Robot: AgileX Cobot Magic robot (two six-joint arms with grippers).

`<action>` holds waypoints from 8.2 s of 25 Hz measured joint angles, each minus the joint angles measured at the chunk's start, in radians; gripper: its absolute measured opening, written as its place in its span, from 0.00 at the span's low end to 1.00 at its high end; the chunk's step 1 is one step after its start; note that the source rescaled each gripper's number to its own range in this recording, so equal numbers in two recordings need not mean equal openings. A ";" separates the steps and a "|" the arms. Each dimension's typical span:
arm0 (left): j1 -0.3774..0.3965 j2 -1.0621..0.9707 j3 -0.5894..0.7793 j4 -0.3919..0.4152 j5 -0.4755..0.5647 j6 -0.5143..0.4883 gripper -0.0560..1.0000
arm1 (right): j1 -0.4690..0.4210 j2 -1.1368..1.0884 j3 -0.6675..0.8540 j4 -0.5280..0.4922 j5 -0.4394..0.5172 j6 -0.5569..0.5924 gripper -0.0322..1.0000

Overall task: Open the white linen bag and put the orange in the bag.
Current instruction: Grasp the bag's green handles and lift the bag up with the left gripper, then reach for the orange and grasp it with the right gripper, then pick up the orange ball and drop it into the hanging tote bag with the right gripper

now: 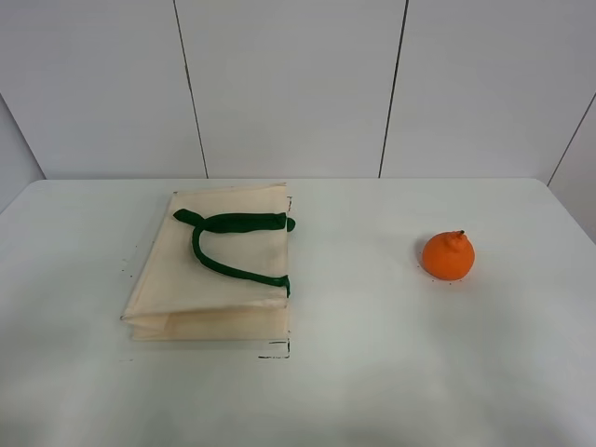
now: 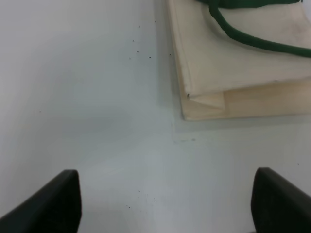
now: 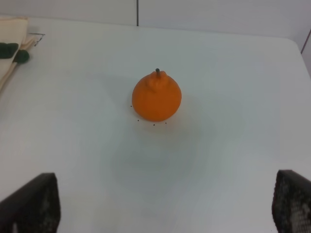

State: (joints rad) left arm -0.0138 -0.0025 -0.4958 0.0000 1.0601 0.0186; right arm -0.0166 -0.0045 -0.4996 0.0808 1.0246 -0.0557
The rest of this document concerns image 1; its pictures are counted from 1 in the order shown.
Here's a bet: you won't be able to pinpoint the cream linen bag green handles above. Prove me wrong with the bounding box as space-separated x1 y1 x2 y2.
121 183 295 342

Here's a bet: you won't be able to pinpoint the orange citrus fruit with stem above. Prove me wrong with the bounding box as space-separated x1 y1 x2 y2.
421 230 476 281

